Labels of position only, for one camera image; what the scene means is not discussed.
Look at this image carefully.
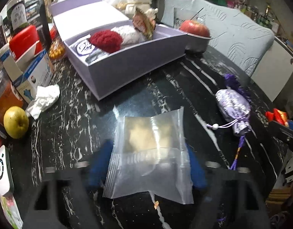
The small red candy packet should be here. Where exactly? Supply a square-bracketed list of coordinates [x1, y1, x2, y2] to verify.
[265, 108, 289, 127]

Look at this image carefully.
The clear zip bag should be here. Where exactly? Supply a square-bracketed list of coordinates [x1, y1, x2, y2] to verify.
[103, 108, 194, 205]

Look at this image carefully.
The purple sachet with tassel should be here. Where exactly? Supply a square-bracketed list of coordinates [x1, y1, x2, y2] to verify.
[207, 73, 251, 170]

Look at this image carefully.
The white purple GOZK snack packet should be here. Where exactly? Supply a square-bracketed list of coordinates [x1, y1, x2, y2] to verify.
[70, 34, 109, 65]

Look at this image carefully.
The red fuzzy scrunchie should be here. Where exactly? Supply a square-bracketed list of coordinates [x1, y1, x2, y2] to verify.
[89, 30, 123, 53]

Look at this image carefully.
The white printed bread packet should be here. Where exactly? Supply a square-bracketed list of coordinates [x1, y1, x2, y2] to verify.
[111, 25, 146, 46]

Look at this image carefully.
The colourful shrimp snack packet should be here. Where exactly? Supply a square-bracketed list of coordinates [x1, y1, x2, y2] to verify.
[132, 7, 156, 40]

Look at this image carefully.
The crumpled white tissue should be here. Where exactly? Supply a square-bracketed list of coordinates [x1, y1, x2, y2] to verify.
[25, 84, 61, 120]

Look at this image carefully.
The yellow green apple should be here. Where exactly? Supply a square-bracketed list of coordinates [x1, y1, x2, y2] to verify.
[4, 106, 29, 139]

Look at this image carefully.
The grey leaf pattern cushion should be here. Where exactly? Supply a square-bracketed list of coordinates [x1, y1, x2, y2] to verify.
[161, 0, 274, 76]

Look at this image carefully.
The open lavender gift box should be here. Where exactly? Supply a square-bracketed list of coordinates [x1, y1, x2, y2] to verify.
[50, 0, 187, 100]

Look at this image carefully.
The blue white medicine box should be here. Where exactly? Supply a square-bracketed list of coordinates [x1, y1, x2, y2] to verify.
[0, 50, 54, 103]

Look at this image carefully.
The grey metal bowl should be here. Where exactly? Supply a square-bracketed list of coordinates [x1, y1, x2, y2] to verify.
[185, 33, 212, 53]

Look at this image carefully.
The red plastic container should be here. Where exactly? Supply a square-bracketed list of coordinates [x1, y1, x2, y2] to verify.
[9, 25, 43, 60]

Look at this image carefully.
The red apple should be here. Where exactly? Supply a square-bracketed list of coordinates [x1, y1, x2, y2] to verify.
[179, 20, 210, 38]

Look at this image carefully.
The black printed package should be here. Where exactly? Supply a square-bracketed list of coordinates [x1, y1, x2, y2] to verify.
[25, 0, 52, 50]

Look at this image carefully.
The glass mug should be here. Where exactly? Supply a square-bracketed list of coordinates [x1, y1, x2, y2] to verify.
[173, 8, 205, 29]

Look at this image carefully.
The dark jar white lid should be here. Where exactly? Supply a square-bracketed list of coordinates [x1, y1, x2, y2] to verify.
[7, 0, 28, 36]

